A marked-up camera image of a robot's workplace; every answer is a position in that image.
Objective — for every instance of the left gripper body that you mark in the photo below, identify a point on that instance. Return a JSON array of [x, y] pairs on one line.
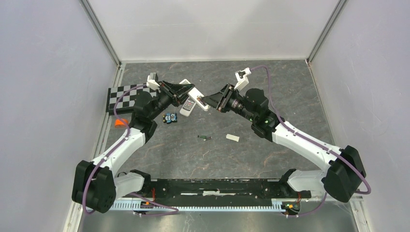
[[165, 97]]

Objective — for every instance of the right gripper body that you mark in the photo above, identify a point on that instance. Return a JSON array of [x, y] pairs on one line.
[[232, 101]]

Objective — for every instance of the white long remote control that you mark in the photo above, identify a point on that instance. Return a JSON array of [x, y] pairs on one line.
[[196, 95]]

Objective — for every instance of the white battery cover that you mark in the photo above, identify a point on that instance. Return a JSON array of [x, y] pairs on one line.
[[232, 137]]

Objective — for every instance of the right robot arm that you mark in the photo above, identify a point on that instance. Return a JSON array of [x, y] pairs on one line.
[[341, 170]]

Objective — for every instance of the grey white remote control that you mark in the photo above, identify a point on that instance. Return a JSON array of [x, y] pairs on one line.
[[187, 107]]

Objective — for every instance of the green tipped AAA battery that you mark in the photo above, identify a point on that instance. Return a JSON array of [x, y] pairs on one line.
[[204, 137]]

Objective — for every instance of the black white checkerboard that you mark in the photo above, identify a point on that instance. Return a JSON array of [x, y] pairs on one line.
[[126, 103]]

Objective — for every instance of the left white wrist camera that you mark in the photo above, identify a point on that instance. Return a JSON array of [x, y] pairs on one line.
[[152, 81]]

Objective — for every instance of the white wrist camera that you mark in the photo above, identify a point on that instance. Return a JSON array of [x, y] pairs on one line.
[[242, 78], [152, 81]]

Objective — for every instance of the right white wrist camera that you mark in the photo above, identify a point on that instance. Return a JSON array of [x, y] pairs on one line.
[[242, 78]]

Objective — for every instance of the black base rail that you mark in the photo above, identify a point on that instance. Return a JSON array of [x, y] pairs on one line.
[[219, 192]]

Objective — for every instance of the white slotted cable duct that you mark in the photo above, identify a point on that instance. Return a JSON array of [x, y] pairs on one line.
[[134, 204]]

